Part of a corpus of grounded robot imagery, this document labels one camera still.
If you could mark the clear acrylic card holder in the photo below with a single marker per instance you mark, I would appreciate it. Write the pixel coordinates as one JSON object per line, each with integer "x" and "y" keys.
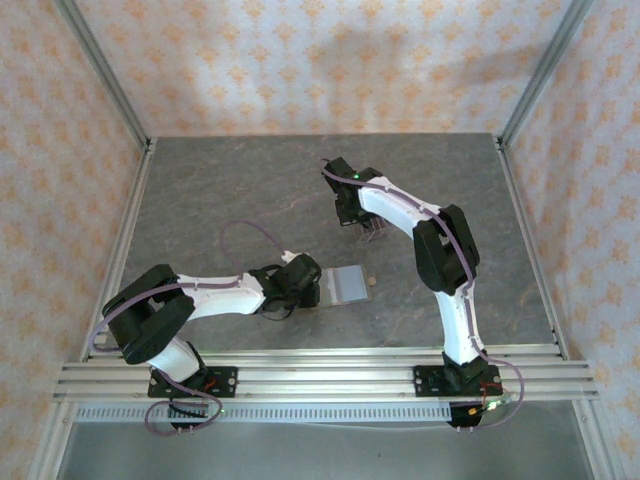
{"x": 375, "y": 235}

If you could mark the aluminium frame leg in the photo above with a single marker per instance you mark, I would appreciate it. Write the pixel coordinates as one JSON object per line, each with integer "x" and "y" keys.
{"x": 595, "y": 445}
{"x": 50, "y": 445}

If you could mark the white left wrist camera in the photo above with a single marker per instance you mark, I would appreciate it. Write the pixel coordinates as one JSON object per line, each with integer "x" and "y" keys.
{"x": 289, "y": 256}

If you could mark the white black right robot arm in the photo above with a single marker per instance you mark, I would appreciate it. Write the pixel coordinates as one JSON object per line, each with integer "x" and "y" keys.
{"x": 455, "y": 320}

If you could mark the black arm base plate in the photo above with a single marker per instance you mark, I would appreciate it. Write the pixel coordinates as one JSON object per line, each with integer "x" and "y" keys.
{"x": 425, "y": 382}
{"x": 227, "y": 382}

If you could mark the aluminium triple frame rail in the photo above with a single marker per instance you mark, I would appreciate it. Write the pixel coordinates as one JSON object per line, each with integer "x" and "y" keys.
{"x": 325, "y": 380}

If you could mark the aluminium table side rail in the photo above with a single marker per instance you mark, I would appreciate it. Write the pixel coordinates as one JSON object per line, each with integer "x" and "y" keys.
{"x": 525, "y": 240}
{"x": 122, "y": 240}

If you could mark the pale grey card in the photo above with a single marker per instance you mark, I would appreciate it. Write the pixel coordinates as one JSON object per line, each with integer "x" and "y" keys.
{"x": 352, "y": 285}

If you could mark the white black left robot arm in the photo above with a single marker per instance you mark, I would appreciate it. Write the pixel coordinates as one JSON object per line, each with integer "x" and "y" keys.
{"x": 220, "y": 297}

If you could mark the grey card wallet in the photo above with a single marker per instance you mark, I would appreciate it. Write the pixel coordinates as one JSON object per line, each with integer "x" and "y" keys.
{"x": 327, "y": 287}

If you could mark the grey metal shelf panel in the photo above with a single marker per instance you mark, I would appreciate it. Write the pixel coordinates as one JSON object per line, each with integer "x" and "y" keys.
{"x": 325, "y": 455}

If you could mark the aluminium frame corner post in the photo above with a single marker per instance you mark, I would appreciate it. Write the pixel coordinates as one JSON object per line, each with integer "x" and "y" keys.
{"x": 545, "y": 70}
{"x": 100, "y": 65}

